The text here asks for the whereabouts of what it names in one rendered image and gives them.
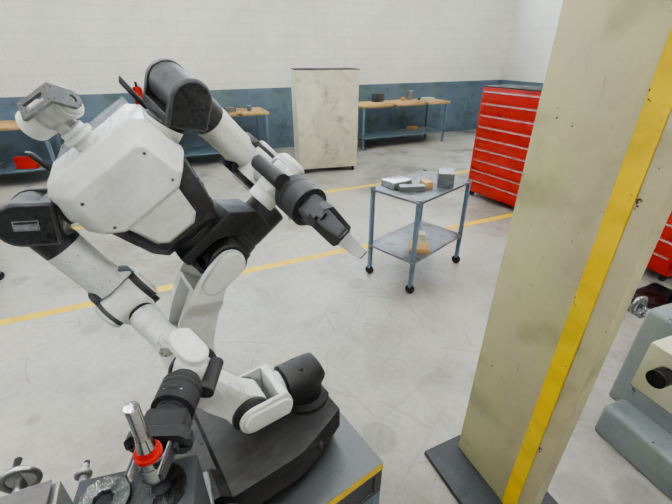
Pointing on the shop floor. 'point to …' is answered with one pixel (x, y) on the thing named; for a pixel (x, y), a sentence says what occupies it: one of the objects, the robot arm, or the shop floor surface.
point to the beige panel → (569, 248)
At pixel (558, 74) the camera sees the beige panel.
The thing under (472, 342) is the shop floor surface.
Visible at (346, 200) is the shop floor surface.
